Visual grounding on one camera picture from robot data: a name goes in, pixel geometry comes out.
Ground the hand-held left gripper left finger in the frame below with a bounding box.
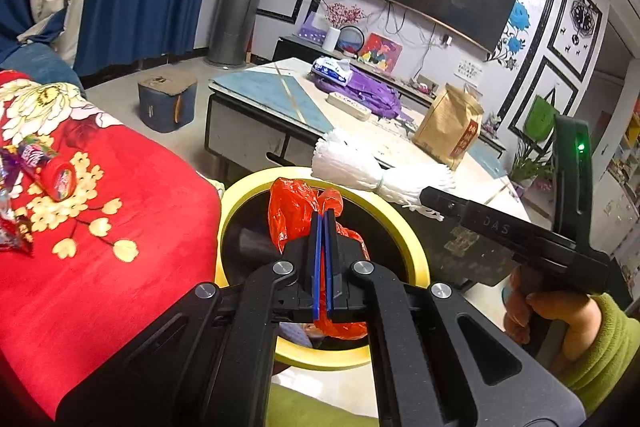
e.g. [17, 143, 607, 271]
[55, 209, 326, 427]

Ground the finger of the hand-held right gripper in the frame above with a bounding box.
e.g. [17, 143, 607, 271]
[420, 186, 471, 223]

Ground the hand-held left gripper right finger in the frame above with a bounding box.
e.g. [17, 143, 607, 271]
[324, 209, 588, 427]

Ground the yellow rimmed trash bin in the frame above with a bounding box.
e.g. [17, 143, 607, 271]
[216, 166, 430, 371]

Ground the red plastic bag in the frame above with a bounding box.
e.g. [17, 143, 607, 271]
[268, 177, 371, 341]

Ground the white foam net bundle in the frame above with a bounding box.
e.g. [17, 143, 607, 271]
[311, 129, 457, 221]

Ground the red snack tube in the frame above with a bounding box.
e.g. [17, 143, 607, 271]
[17, 142, 76, 202]

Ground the person's right forearm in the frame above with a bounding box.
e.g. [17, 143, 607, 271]
[547, 292, 640, 417]

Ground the person's right hand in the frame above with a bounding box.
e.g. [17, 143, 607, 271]
[502, 267, 608, 375]

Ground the brown paper bag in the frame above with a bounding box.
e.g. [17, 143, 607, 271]
[412, 82, 485, 171]

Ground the white cabinet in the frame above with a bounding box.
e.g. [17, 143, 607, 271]
[597, 112, 640, 279]

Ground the green potted plant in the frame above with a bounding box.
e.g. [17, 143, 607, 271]
[507, 136, 552, 194]

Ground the green hanging bag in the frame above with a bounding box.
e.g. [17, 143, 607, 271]
[524, 94, 561, 144]

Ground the purple bag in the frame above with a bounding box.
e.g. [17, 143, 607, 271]
[307, 67, 404, 120]

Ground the white power strip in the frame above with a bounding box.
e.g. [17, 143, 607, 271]
[325, 90, 374, 120]

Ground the person's green clothing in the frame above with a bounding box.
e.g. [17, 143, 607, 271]
[263, 381, 382, 427]

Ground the colourful picture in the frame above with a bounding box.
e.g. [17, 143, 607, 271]
[358, 32, 404, 70]

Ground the blue white tissue pack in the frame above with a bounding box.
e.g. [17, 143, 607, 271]
[310, 55, 354, 86]

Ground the round table ornament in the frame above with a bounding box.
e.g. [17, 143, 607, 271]
[337, 24, 369, 58]

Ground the blue white coffee table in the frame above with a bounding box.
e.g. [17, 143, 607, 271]
[205, 57, 532, 294]

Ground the red floral blanket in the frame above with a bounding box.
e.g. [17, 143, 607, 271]
[0, 69, 224, 423]

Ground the white vase with red flowers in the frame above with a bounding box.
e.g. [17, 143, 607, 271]
[322, 2, 364, 53]

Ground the dark television stand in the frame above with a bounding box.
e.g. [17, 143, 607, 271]
[272, 34, 507, 158]

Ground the purple box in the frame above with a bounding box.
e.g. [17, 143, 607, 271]
[298, 12, 331, 43]

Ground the blue storage stool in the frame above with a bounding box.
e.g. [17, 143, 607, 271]
[137, 67, 199, 134]

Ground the purple candy wrapper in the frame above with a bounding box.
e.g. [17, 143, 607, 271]
[0, 146, 36, 254]

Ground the blue sofa cover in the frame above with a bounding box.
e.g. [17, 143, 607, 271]
[0, 41, 87, 96]

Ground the blue white cloth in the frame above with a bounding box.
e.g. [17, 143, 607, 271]
[17, 6, 69, 44]

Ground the white wall notice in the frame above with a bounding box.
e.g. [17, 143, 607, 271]
[453, 59, 484, 83]

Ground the black wall clock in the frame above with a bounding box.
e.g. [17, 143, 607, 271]
[569, 0, 604, 46]

